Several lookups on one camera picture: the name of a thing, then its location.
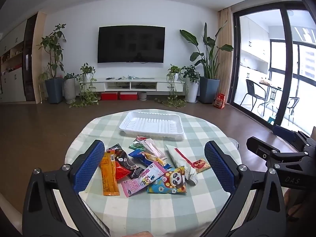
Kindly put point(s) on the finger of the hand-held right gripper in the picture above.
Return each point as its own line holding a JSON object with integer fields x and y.
{"x": 261, "y": 148}
{"x": 284, "y": 131}

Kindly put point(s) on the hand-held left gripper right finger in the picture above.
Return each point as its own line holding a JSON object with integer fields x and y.
{"x": 217, "y": 165}

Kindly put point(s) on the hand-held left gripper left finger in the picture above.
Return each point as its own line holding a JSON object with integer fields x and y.
{"x": 88, "y": 163}

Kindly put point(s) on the orange snack packet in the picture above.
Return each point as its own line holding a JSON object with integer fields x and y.
{"x": 108, "y": 175}

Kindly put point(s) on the red snack packet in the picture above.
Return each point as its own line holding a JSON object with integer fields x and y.
{"x": 122, "y": 171}

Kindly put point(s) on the white red-striped snack packet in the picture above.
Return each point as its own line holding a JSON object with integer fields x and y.
{"x": 177, "y": 158}

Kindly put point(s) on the blue panda snack packet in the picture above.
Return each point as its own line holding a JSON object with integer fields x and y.
{"x": 170, "y": 180}

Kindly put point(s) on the white plastic tray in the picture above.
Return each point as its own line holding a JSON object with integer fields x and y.
{"x": 150, "y": 123}

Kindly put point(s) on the small orange-red snack packet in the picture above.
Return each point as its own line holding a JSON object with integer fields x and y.
{"x": 201, "y": 165}

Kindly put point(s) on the green stool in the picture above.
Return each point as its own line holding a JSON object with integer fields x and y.
{"x": 271, "y": 120}

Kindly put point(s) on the black balcony chair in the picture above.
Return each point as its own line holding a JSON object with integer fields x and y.
{"x": 251, "y": 87}
{"x": 292, "y": 101}

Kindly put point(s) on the balcony table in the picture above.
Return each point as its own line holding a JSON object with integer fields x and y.
{"x": 272, "y": 88}

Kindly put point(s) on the black snack packet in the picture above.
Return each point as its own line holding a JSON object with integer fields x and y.
{"x": 134, "y": 169}

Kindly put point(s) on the dark blue snack packet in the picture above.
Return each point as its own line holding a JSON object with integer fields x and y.
{"x": 134, "y": 154}

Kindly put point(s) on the green snack packet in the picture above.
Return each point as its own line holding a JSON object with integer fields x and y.
{"x": 135, "y": 144}

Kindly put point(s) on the red paper bag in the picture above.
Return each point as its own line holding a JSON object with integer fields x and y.
{"x": 220, "y": 101}

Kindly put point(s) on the yellow snack stick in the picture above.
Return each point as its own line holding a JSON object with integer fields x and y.
{"x": 154, "y": 158}

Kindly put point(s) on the black-framed glass sliding door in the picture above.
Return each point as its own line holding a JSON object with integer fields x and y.
{"x": 286, "y": 66}

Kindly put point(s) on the pale pink clear snack packet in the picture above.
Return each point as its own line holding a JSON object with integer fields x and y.
{"x": 154, "y": 149}

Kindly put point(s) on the red storage box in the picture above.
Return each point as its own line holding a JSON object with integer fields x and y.
{"x": 128, "y": 95}
{"x": 109, "y": 96}

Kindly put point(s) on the plant in white ribbed pot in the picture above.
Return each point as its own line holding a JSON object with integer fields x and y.
{"x": 69, "y": 90}

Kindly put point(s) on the broad-leaf plant in grey pot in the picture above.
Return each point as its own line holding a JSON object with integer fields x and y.
{"x": 209, "y": 90}

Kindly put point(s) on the bushy plant in white pot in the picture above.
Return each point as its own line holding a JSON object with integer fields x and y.
{"x": 192, "y": 91}

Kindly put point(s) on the small-leaf tree in grey pot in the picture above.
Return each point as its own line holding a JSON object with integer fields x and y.
{"x": 53, "y": 90}

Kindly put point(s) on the small white empty pot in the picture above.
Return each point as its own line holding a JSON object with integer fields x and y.
{"x": 142, "y": 95}

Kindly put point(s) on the trailing vine plant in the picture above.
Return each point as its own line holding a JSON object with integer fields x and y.
{"x": 86, "y": 70}

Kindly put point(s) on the white television cabinet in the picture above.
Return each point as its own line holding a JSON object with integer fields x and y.
{"x": 163, "y": 85}

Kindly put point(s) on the trailing vine in white pot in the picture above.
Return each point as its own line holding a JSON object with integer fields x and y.
{"x": 174, "y": 72}

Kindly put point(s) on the dark tall cabinet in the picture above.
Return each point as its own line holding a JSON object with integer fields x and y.
{"x": 29, "y": 66}

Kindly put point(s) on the beige curtain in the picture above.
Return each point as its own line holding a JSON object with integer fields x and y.
{"x": 224, "y": 29}

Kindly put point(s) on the white wall cabinets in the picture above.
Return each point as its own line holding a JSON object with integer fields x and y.
{"x": 12, "y": 84}

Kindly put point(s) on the wall-mounted black television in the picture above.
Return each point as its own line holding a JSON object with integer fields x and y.
{"x": 130, "y": 44}

